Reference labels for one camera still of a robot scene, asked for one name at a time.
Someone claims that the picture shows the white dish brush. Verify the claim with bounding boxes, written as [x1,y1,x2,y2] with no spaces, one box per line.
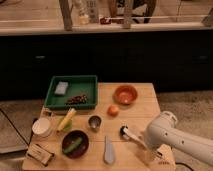
[119,125,164,158]

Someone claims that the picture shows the red bowl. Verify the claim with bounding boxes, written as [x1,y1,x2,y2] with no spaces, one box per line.
[113,85,138,105]

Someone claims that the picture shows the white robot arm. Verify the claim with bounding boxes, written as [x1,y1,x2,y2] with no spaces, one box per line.
[144,111,213,166]

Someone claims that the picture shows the dark maroon bowl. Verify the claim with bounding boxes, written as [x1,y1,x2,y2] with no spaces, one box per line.
[62,130,89,159]

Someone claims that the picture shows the orange round fruit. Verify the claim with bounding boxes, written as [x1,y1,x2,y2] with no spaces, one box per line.
[107,105,119,117]

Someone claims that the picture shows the small metal cup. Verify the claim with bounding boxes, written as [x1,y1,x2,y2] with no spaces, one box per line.
[88,115,102,132]

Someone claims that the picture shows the green cucumber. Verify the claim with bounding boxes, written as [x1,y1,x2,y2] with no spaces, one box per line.
[63,137,83,154]

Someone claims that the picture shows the yellow corn cob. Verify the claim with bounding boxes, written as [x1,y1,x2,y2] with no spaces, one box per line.
[57,108,76,131]

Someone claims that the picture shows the green plastic tray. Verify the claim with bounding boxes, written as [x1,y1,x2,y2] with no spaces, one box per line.
[44,75,98,110]

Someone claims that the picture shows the grey sponge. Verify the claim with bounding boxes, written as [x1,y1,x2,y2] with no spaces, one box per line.
[55,82,68,95]

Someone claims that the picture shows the white cup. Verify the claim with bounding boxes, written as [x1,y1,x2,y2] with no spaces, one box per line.
[32,117,51,137]

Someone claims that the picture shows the brown wooden box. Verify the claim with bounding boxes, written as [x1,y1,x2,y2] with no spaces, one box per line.
[27,144,55,166]

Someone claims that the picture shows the black floor cable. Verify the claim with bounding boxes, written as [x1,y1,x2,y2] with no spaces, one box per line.
[175,161,188,171]

